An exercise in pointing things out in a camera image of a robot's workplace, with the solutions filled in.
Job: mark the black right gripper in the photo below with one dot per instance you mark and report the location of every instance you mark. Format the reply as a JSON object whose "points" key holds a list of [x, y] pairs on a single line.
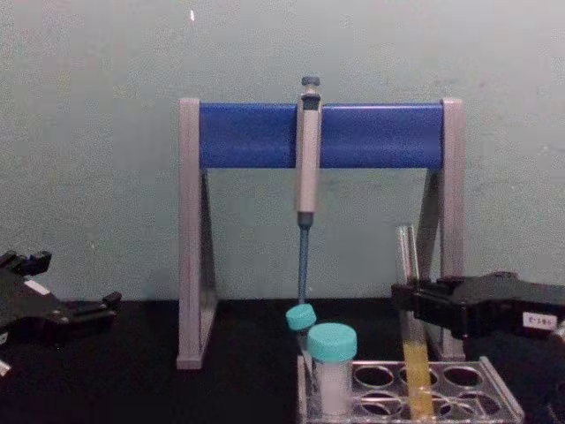
{"points": [[499, 305]]}

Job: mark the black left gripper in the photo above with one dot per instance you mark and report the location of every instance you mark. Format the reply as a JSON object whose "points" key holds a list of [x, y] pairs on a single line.
{"points": [[26, 309]]}

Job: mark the glass tube with yellow liquid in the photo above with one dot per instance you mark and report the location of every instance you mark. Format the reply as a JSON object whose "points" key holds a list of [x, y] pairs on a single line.
{"points": [[417, 371]]}

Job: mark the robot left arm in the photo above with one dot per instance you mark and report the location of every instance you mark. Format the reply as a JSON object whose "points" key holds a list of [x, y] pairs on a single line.
{"points": [[3, 367]]}

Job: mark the clear plastic tube rack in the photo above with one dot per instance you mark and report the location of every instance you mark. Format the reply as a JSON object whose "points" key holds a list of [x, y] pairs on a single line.
{"points": [[494, 388]]}

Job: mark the black table cloth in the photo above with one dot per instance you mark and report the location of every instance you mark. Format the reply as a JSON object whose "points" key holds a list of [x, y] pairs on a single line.
{"points": [[132, 388]]}

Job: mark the wide tube with teal cap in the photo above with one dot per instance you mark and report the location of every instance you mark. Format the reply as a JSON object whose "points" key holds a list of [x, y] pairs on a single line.
{"points": [[332, 349]]}

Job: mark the slim tube with teal cap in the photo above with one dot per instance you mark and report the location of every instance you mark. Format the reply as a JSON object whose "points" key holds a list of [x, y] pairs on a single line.
{"points": [[300, 317]]}

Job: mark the grey pipette with blue tip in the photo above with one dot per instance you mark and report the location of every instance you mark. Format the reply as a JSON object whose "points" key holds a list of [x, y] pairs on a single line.
{"points": [[307, 168]]}

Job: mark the grey stand with blue bar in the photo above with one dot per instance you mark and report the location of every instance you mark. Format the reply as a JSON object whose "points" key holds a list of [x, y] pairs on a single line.
{"points": [[265, 137]]}

